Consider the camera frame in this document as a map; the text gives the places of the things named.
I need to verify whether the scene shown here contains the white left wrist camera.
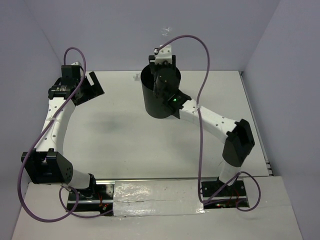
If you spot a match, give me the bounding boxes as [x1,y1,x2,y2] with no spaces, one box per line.
[72,61,82,67]

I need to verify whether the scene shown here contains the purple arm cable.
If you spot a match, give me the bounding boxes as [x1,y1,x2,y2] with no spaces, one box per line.
[156,34,262,212]
[16,46,116,223]

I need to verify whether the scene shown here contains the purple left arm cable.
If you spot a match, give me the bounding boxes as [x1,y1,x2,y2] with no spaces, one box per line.
[16,46,116,223]

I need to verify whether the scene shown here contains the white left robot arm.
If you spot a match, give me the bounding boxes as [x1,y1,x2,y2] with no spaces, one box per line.
[21,62,105,200]

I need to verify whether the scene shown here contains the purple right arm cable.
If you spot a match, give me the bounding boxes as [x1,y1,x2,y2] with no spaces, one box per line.
[156,34,262,212]

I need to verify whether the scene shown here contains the clear bottle blue cap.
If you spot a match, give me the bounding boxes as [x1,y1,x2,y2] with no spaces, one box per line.
[161,26,173,37]

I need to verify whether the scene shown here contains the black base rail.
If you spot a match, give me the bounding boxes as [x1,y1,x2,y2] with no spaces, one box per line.
[75,179,249,217]

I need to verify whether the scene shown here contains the black plastic bin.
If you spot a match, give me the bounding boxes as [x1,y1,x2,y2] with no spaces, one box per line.
[140,64,183,119]

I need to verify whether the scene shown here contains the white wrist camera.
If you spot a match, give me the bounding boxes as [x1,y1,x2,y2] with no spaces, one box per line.
[72,61,82,67]
[153,44,173,65]

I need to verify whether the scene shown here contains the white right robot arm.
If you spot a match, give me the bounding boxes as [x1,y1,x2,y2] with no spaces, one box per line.
[141,55,255,196]

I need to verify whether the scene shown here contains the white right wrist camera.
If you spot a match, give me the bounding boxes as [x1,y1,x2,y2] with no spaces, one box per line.
[153,44,173,65]

